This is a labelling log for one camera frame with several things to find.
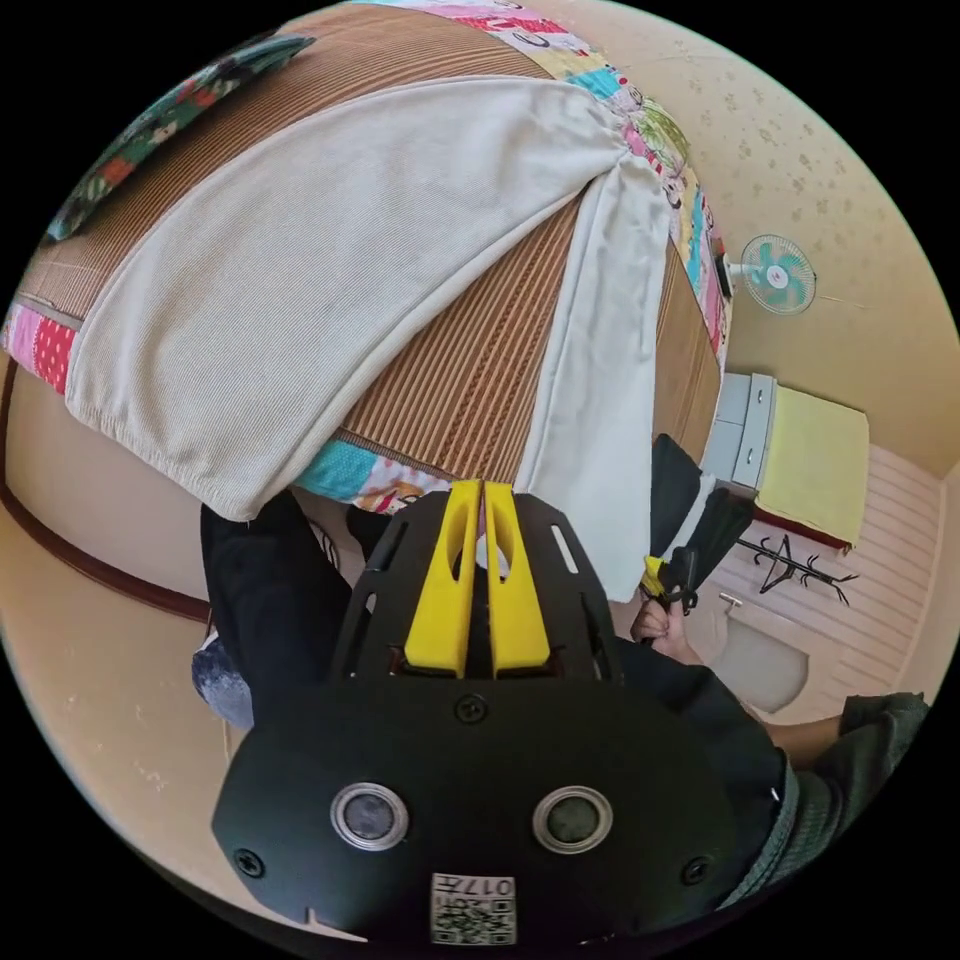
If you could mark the black coat rack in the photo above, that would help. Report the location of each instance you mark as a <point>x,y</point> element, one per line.
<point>780,562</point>

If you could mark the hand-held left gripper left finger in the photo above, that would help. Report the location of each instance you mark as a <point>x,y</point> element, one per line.
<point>442,592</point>

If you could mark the white pants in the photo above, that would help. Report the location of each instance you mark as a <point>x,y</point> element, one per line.
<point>300,285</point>

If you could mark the person's body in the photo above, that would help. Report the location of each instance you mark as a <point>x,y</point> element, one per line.
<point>270,585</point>

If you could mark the person's right hand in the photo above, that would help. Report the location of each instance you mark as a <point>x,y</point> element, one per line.
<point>664,630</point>

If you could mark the person's right forearm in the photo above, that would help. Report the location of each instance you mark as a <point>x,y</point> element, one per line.
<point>806,739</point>

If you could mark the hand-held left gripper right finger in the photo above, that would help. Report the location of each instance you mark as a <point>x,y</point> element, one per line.
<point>514,600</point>

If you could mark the bed with woven mat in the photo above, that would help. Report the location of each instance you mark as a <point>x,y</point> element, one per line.
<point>465,375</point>

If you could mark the grey cupboard with yellow cloth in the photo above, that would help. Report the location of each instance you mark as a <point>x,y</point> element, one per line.
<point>814,465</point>

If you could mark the white and teal fan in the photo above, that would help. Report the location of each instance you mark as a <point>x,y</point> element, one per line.
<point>776,274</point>

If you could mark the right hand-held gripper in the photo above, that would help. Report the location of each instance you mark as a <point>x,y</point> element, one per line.
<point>675,495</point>

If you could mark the green printed pillow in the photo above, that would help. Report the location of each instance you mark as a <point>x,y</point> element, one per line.
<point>161,127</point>

